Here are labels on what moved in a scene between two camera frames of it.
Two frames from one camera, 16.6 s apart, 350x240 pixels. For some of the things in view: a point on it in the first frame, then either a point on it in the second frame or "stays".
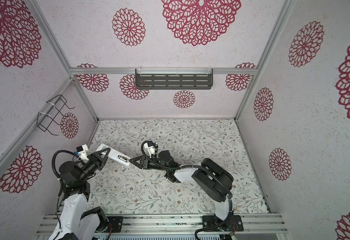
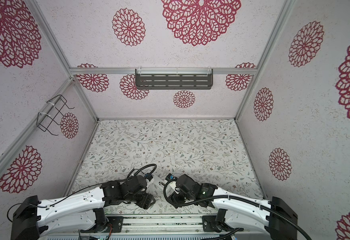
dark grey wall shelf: [171, 79] stays
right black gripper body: [152, 167] -> [177, 198]
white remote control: [115, 155] -> [169, 187]
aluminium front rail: [173, 224] stays
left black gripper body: [87, 169] -> [141, 199]
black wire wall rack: [44, 120] stays
